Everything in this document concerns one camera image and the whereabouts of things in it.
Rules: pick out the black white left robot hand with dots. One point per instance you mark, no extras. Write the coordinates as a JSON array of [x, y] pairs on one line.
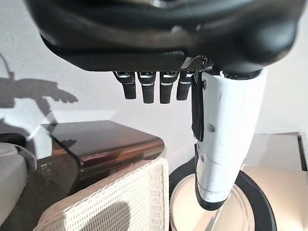
[[144, 36]]

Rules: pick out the round washing machine door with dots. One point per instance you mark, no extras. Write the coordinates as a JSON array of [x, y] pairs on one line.
[[257, 197]]

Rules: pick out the dark brown stool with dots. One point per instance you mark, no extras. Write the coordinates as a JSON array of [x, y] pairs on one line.
[[103, 142]]

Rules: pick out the cream wicker laundry basket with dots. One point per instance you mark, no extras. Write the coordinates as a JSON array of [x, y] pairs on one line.
[[120, 199]]

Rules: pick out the white counter cabinet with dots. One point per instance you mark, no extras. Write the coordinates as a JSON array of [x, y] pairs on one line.
[[272, 149]]

